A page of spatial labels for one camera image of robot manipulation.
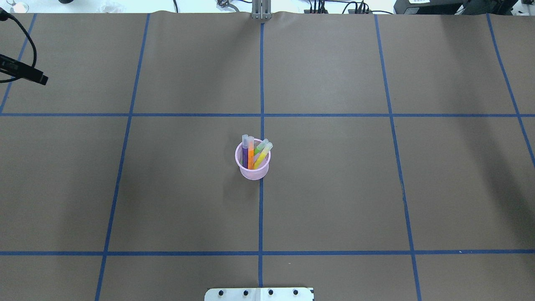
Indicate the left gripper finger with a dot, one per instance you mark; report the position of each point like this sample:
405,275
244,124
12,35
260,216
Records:
18,70

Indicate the purple highlighter pen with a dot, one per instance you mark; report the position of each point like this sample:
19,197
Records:
245,149

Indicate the orange highlighter pen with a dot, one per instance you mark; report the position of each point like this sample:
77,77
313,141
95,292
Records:
250,152

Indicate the green highlighter pen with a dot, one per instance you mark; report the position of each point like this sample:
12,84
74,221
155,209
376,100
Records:
260,146

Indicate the yellow highlighter pen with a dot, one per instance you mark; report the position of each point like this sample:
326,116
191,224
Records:
263,154

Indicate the pink translucent pen holder cup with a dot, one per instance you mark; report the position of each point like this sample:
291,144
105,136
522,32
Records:
254,174

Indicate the clear plastic packet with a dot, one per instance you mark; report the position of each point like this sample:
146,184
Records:
112,6

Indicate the black box with label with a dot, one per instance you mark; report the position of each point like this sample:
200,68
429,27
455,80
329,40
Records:
454,7

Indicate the aluminium frame post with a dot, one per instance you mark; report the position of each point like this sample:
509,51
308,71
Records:
261,9

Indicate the white camera mast with base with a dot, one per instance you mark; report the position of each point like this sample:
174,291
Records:
260,294

